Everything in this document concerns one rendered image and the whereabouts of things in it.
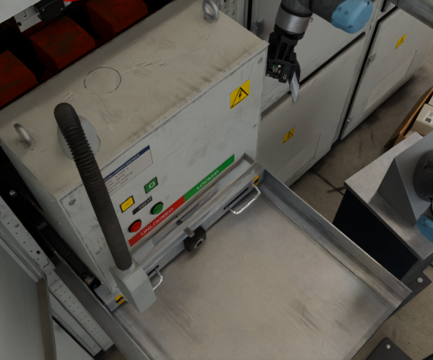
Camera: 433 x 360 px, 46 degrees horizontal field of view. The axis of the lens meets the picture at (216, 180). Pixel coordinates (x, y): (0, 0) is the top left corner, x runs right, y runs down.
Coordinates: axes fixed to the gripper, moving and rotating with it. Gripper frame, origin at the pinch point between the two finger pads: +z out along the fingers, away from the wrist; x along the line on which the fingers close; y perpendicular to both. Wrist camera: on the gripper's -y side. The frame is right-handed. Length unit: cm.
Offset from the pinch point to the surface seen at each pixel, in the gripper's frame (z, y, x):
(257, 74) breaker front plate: -17.1, 21.4, -6.5
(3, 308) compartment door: 27, 57, -46
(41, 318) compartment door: 50, 45, -43
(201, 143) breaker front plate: -3.5, 30.1, -14.3
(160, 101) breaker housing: -15.8, 36.2, -23.7
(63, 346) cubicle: 91, 29, -41
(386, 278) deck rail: 24, 31, 38
